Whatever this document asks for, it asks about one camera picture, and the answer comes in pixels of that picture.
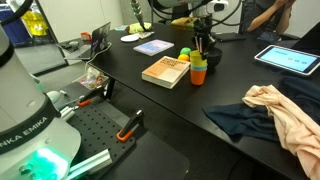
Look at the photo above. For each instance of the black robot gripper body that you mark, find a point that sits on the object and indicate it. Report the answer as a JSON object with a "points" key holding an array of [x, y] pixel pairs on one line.
{"points": [[202, 33]]}

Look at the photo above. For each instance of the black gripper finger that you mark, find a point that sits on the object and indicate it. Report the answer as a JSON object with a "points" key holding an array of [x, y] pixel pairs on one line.
{"points": [[201, 45], [196, 43]]}

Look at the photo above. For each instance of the yellow plastic cup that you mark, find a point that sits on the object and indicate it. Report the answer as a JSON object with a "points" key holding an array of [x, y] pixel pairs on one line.
{"points": [[196, 59]]}

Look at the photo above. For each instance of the light blue plastic cup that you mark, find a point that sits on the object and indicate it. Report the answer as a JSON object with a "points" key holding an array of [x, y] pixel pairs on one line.
{"points": [[198, 68]]}

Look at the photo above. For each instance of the orange plastic cup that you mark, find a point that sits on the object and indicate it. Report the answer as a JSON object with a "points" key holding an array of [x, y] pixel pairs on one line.
{"points": [[197, 77]]}

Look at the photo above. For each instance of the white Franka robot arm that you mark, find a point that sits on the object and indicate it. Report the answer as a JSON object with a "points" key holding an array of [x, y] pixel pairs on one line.
{"points": [[36, 143]]}

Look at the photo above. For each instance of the green ball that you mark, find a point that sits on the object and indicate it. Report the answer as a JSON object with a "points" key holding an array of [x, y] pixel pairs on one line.
{"points": [[185, 50]]}

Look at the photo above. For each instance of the yellow ball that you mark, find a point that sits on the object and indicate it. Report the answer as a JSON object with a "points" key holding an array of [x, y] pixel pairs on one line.
{"points": [[183, 57]]}

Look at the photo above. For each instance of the black bowl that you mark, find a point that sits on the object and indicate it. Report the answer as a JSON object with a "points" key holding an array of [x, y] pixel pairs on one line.
{"points": [[214, 57]]}

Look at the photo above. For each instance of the orange Intelligent Robotic Systems book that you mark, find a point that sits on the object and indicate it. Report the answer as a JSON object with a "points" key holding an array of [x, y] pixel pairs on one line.
{"points": [[166, 72]]}

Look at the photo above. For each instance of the light blue UIST book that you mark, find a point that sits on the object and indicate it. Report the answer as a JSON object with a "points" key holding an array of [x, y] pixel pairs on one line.
{"points": [[153, 47]]}

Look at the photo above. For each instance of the seated person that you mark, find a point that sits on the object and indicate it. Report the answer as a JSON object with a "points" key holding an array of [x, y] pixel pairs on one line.
{"points": [[266, 16]]}

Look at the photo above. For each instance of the white round disc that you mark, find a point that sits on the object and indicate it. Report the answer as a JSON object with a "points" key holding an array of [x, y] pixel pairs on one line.
{"points": [[129, 38]]}

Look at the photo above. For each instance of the dark blue cloth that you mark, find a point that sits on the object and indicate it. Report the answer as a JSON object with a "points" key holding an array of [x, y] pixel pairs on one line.
{"points": [[242, 120]]}

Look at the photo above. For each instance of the black orange clamp near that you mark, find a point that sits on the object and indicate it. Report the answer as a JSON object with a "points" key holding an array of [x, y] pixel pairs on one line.
{"points": [[136, 119]]}

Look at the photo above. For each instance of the black orange clamp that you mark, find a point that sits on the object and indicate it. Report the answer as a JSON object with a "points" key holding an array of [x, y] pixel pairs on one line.
{"points": [[136, 119], [86, 99]]}

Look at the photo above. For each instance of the white tablet with screen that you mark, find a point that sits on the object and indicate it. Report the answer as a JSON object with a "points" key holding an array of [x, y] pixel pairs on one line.
{"points": [[292, 60]]}

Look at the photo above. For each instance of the open black laptop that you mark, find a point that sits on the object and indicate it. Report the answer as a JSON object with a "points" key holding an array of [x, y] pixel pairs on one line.
{"points": [[79, 49]]}

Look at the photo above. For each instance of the black perforated mounting board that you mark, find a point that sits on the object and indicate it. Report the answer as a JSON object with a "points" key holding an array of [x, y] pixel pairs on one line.
{"points": [[98, 132]]}

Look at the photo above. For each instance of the black orange clamp far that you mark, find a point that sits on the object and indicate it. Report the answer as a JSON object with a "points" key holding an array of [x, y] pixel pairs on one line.
{"points": [[86, 99]]}

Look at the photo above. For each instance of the peach pink cloth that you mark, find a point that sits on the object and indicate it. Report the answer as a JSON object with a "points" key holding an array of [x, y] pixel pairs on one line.
{"points": [[297, 131]]}

